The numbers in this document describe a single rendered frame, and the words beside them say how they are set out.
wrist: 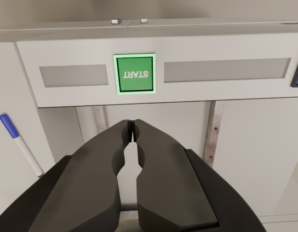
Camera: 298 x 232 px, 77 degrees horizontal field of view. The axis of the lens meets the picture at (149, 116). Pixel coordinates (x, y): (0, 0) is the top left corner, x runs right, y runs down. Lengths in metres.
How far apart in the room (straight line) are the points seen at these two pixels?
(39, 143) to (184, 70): 0.26
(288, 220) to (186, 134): 0.54
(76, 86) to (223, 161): 0.45
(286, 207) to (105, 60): 0.84
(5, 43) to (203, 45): 0.25
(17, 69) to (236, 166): 0.57
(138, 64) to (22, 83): 0.16
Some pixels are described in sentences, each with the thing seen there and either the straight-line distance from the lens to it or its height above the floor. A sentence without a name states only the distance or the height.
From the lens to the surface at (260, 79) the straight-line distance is 0.33.
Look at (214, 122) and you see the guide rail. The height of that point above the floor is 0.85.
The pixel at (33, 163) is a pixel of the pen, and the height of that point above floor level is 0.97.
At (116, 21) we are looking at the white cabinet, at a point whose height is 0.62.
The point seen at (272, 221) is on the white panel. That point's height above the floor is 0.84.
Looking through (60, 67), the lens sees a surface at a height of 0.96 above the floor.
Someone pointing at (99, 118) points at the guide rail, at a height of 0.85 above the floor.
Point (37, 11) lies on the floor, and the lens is 1.34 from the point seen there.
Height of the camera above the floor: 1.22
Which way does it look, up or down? 61 degrees down
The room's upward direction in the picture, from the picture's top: 174 degrees clockwise
